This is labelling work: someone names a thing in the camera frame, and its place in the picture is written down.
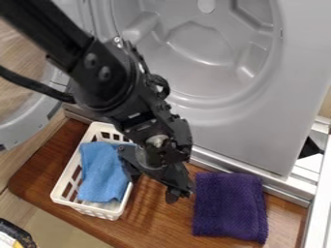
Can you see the grey washing machine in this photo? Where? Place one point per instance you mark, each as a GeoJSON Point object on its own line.
{"type": "Point", "coordinates": [241, 84]}

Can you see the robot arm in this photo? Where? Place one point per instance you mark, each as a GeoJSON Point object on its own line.
{"type": "Point", "coordinates": [99, 77]}

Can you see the light blue cloth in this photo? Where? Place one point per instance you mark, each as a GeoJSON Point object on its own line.
{"type": "Point", "coordinates": [101, 171]}

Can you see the dark blue cloth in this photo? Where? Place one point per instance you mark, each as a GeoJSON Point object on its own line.
{"type": "Point", "coordinates": [230, 206]}

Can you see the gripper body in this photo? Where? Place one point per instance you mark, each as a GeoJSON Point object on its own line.
{"type": "Point", "coordinates": [170, 139]}

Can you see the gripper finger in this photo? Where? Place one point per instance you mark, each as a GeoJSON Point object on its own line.
{"type": "Point", "coordinates": [176, 180]}
{"type": "Point", "coordinates": [130, 161]}

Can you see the white tray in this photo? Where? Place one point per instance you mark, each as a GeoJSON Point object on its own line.
{"type": "Point", "coordinates": [69, 187]}

